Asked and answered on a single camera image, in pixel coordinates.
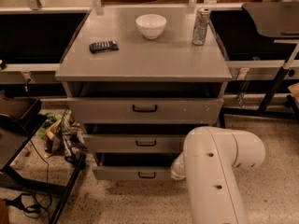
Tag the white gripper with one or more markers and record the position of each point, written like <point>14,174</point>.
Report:
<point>177,169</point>

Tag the grey bottom drawer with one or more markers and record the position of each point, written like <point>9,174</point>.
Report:
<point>134,166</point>

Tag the grey drawer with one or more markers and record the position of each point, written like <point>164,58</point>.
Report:
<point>134,166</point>
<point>133,143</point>
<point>146,110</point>

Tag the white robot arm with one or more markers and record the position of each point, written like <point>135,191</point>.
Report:
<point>206,163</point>

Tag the grey middle drawer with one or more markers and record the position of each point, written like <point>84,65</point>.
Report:
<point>133,143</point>

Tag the grey drawer cabinet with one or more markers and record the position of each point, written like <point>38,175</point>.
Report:
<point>170,66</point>

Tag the grey top drawer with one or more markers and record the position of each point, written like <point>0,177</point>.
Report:
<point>146,110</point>

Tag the pile of snack bags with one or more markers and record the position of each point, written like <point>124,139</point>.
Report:
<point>61,132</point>

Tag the black chip bag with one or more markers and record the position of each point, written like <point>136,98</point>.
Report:
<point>103,46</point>

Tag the white ceramic bowl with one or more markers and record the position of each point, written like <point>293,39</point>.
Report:
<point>151,26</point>

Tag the black desk right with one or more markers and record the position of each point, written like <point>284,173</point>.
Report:
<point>259,42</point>

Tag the silver drink can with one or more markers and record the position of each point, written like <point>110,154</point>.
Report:
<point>200,26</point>

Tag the black side table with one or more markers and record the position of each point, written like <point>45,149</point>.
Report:
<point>11,144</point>

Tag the black tray on table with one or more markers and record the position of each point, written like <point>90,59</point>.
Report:
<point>17,110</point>

